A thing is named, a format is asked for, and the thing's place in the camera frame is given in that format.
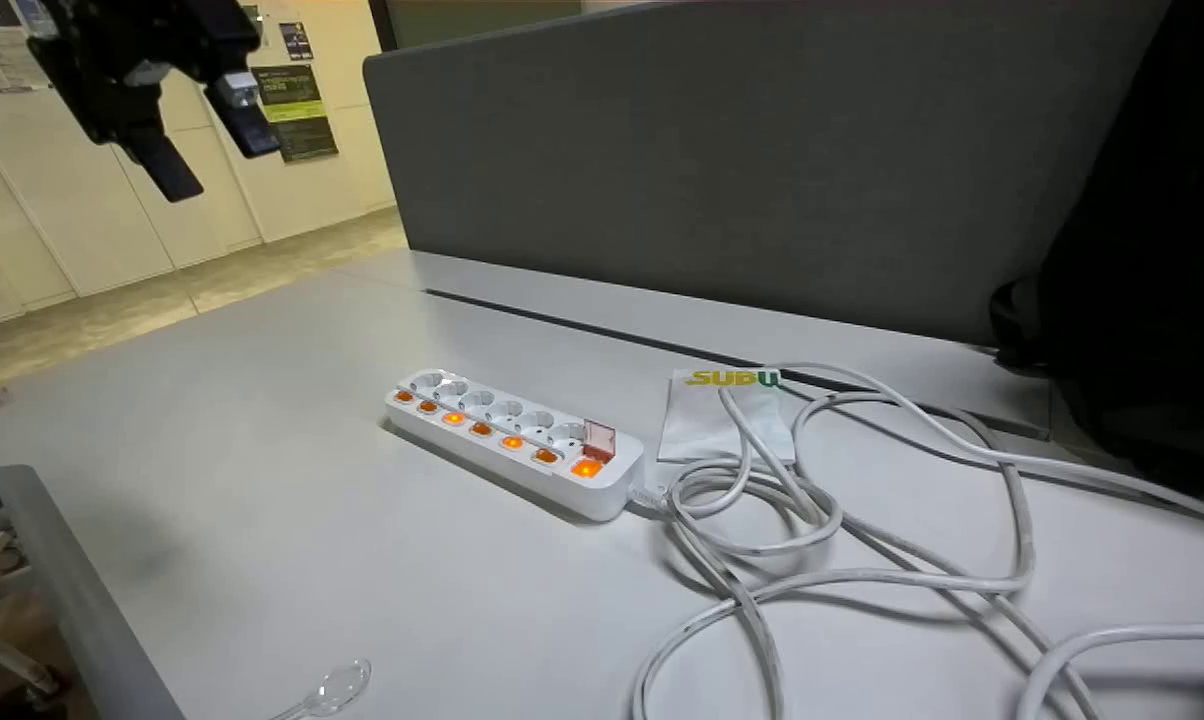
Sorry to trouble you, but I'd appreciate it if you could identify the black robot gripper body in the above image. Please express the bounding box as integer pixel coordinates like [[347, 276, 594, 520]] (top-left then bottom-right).
[[27, 0, 259, 143]]

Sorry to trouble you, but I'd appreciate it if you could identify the grey desk partition panel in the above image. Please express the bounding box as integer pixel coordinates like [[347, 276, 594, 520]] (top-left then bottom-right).
[[362, 0, 1170, 340]]

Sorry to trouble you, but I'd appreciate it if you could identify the black office chair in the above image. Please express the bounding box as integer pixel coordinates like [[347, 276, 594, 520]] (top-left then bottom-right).
[[989, 0, 1204, 496]]

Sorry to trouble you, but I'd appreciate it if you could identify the clear plastic bag with label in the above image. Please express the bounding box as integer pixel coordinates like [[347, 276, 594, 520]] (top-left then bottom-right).
[[654, 365, 797, 466]]

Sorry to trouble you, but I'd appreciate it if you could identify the white multi-switch power strip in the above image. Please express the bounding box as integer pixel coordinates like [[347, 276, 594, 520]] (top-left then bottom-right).
[[382, 369, 647, 526]]

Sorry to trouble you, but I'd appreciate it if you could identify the clear plastic piece on table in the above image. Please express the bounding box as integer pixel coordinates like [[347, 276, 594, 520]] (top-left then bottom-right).
[[273, 661, 373, 720]]

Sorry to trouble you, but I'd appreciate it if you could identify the white power strip cable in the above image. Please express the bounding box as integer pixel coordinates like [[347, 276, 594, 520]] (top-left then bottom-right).
[[624, 360, 1204, 720]]

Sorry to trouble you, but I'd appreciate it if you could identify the dark poster on wall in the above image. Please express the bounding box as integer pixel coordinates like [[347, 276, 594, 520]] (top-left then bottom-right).
[[254, 63, 336, 164]]

